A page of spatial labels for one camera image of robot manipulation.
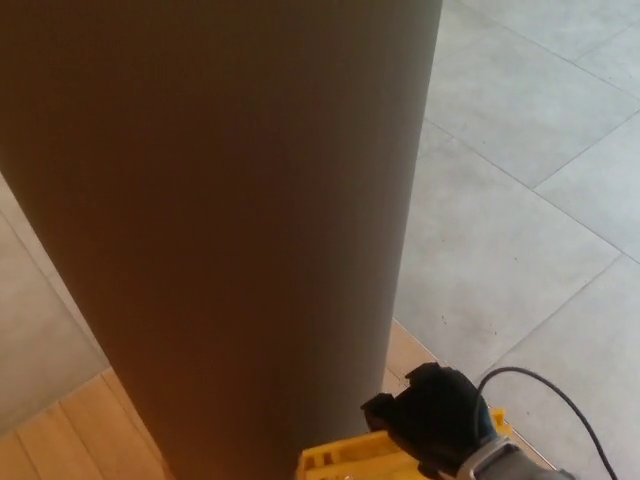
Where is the brown round pillar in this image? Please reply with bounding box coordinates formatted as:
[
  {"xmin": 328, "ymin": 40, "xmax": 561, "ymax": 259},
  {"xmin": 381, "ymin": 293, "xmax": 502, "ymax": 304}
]
[{"xmin": 0, "ymin": 0, "xmax": 444, "ymax": 480}]

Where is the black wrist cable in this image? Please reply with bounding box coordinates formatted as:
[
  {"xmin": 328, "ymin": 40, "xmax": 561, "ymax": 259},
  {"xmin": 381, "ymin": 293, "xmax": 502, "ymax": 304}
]
[{"xmin": 474, "ymin": 367, "xmax": 621, "ymax": 480}]

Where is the yellow caution sign board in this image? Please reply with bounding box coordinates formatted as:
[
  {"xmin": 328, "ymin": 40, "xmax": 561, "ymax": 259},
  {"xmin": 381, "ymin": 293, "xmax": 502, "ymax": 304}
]
[{"xmin": 298, "ymin": 407, "xmax": 511, "ymax": 480}]

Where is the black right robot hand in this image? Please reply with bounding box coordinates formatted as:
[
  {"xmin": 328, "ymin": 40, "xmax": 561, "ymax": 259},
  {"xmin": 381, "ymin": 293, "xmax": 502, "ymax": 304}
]
[{"xmin": 360, "ymin": 362, "xmax": 506, "ymax": 476}]

